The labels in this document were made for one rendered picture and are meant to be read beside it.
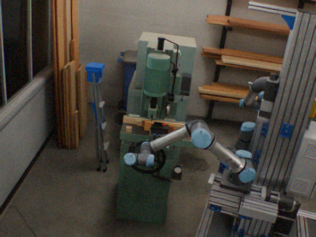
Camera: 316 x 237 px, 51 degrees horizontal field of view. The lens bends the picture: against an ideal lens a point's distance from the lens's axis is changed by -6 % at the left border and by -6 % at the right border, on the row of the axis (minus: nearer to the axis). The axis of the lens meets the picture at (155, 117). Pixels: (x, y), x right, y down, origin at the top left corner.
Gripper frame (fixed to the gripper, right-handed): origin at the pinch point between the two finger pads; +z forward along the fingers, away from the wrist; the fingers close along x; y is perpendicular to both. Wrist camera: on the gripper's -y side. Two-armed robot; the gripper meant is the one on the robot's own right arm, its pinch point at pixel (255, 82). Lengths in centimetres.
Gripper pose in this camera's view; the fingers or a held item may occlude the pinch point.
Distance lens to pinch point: 336.9
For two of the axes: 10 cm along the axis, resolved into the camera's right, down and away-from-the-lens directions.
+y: 0.3, 9.1, 4.2
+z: 0.7, -4.2, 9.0
